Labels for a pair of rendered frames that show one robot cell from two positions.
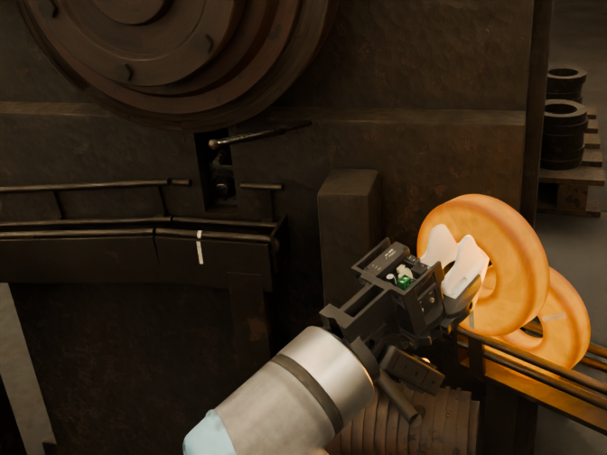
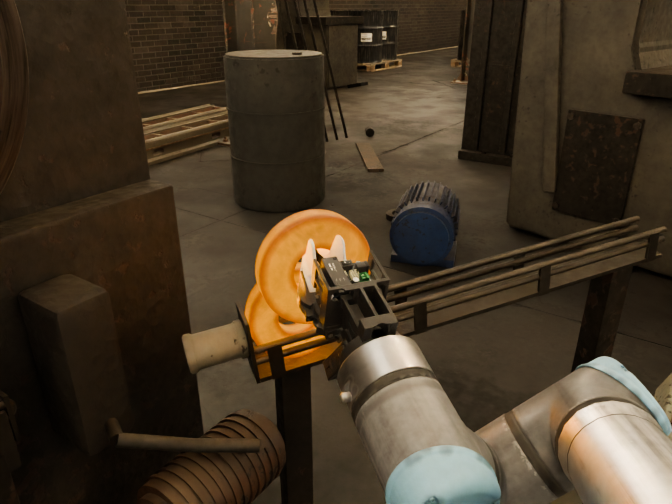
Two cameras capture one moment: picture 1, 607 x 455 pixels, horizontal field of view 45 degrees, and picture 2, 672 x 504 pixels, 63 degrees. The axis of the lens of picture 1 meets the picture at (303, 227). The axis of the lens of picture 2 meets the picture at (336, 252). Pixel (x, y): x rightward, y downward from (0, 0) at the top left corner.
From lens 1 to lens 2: 0.63 m
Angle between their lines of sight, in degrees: 65
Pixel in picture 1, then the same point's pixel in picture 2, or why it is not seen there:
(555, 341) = not seen: hidden behind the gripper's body
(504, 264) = (348, 249)
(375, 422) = (220, 483)
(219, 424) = (446, 448)
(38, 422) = not seen: outside the picture
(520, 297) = not seen: hidden behind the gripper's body
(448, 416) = (257, 431)
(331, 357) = (411, 348)
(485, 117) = (137, 190)
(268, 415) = (448, 412)
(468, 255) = (341, 251)
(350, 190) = (86, 295)
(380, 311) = (379, 304)
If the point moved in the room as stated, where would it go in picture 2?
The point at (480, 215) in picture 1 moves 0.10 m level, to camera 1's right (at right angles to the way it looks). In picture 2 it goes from (324, 221) to (346, 197)
